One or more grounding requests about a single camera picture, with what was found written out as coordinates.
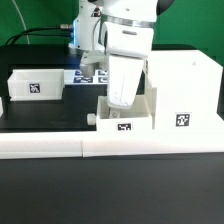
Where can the white drawer cabinet box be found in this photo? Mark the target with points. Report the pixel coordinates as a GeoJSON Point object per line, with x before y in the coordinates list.
{"type": "Point", "coordinates": [181, 91]}

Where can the white sheet with tags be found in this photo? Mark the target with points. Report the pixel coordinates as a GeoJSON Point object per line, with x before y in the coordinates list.
{"type": "Point", "coordinates": [75, 77]}

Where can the white front drawer with tag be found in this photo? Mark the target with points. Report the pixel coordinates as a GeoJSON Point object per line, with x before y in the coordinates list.
{"type": "Point", "coordinates": [136, 119]}

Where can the white rear drawer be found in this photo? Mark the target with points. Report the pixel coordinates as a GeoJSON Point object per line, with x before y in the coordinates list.
{"type": "Point", "coordinates": [36, 84]}

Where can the white L-shaped obstacle wall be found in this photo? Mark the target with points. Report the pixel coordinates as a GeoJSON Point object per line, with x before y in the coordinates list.
{"type": "Point", "coordinates": [206, 138]}

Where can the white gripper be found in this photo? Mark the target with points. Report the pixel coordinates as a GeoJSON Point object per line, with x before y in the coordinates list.
{"type": "Point", "coordinates": [123, 79]}

